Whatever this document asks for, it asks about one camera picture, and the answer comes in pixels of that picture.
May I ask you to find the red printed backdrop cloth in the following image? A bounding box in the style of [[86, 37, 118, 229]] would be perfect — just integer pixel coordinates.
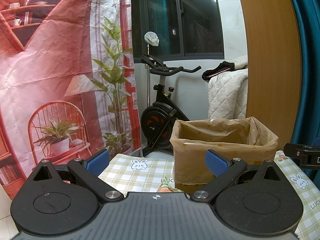
[[1, 0, 142, 198]]

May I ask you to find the white quilted blanket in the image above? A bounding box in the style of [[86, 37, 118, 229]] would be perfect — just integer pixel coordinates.
[[208, 55, 248, 119]]

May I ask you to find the black exercise bike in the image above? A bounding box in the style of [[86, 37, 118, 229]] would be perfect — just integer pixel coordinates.
[[140, 55, 201, 157]]

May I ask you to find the cardboard box with plastic liner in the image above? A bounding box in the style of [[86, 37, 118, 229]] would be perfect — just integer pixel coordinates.
[[170, 117, 278, 193]]

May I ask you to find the orange cracker package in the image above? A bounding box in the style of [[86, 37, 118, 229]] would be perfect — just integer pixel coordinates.
[[157, 177, 175, 193]]

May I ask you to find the dark window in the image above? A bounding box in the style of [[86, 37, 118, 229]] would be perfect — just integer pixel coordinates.
[[139, 0, 225, 60]]

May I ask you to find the black garment with pink trim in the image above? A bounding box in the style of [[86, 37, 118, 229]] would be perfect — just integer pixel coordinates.
[[202, 61, 235, 82]]

